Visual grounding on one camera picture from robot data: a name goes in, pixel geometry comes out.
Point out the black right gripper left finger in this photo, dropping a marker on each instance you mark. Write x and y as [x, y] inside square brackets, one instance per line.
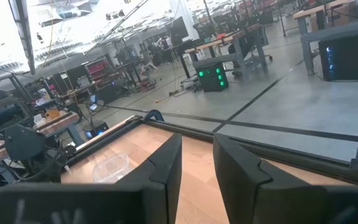
[154, 193]

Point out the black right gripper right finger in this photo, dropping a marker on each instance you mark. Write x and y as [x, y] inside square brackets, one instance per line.
[247, 186]

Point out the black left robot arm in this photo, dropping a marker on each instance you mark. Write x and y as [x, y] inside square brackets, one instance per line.
[23, 143]

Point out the square clear plastic container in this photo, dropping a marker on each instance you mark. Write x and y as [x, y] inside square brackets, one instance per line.
[110, 168]

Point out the small black box blue light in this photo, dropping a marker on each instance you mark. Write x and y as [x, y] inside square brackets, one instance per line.
[96, 129]

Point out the computer tower with green lights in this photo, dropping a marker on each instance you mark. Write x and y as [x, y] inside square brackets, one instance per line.
[211, 77]

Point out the wooden neighbouring robot table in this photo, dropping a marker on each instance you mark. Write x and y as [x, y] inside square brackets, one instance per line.
[59, 123]

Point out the orange object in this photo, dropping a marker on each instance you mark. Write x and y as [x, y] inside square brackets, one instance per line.
[53, 113]

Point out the shelf with red bins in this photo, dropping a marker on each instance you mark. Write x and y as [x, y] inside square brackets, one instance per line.
[98, 70]

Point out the black office chair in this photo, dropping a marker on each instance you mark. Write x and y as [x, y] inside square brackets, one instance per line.
[247, 46]

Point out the wooden workbench with grey legs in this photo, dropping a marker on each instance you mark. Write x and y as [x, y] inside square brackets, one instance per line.
[238, 46]

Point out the wooden workbench with grey shelf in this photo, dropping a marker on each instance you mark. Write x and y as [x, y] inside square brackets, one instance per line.
[306, 53]

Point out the computer tower with blue lights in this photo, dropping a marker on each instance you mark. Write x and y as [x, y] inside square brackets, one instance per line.
[350, 59]

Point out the black computer monitor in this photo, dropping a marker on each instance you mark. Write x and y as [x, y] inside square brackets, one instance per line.
[179, 29]

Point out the black aluminium table frame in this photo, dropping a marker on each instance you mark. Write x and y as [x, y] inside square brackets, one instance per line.
[259, 146]

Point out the metal rig post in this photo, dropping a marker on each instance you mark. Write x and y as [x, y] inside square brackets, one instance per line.
[23, 34]

